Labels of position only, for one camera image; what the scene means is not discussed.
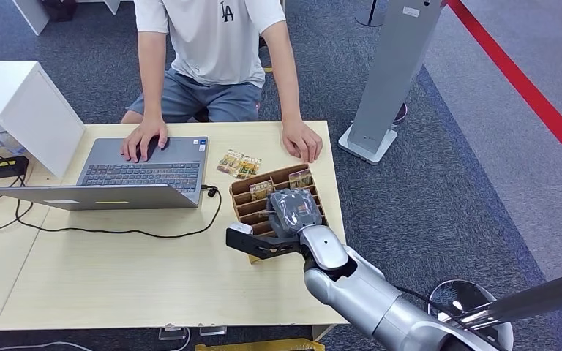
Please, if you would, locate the person's right hand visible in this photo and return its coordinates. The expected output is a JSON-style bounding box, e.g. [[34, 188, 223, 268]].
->
[[121, 118, 169, 164]]

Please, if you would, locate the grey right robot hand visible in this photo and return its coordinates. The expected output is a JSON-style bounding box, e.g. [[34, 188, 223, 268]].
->
[[265, 187, 323, 239]]

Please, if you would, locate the person's left hand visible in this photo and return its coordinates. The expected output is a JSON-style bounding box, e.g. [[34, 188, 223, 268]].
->
[[281, 118, 324, 165]]

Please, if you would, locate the hotel key card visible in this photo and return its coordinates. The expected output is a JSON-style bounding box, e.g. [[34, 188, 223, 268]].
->
[[216, 149, 244, 176], [249, 178, 275, 202], [234, 156, 263, 180], [288, 169, 314, 190]]

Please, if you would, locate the wooden slotted card holder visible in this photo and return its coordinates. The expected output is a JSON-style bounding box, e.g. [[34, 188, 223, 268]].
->
[[228, 163, 331, 265]]

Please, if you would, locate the person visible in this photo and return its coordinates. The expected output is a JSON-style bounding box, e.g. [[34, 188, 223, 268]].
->
[[119, 0, 324, 165]]

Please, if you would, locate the grey laptop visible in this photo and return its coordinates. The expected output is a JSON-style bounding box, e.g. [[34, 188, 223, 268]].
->
[[0, 136, 210, 211]]

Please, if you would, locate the grey kiosk stand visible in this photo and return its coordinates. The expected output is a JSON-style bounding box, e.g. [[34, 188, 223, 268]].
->
[[337, 0, 449, 166]]

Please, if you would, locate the white cabinet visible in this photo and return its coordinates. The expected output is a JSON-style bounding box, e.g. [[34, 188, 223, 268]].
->
[[0, 60, 86, 180]]

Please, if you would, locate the yellow board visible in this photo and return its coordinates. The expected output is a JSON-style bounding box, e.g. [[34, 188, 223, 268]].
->
[[194, 338, 326, 351]]

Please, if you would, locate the stanchion with dark base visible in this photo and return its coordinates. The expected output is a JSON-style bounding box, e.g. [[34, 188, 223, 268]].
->
[[355, 0, 389, 28]]

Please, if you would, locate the black power adapter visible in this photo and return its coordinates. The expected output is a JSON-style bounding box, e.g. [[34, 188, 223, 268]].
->
[[0, 155, 30, 181]]

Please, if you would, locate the white background table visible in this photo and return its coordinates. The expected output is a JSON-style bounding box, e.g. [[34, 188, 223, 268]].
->
[[12, 0, 122, 36]]

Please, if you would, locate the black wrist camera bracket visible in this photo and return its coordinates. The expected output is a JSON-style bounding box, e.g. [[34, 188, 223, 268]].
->
[[225, 227, 309, 262]]

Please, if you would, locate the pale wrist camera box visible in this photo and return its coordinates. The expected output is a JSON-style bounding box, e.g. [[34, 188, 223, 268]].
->
[[228, 222, 255, 237]]

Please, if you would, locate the black laptop power cable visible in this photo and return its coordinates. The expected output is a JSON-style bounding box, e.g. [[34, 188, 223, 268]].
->
[[0, 174, 222, 240]]

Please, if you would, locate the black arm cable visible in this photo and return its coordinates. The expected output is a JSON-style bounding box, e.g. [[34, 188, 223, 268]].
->
[[396, 284, 492, 340]]

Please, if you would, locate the chrome stanchion post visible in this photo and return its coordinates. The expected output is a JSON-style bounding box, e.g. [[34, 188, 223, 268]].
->
[[427, 266, 562, 351]]

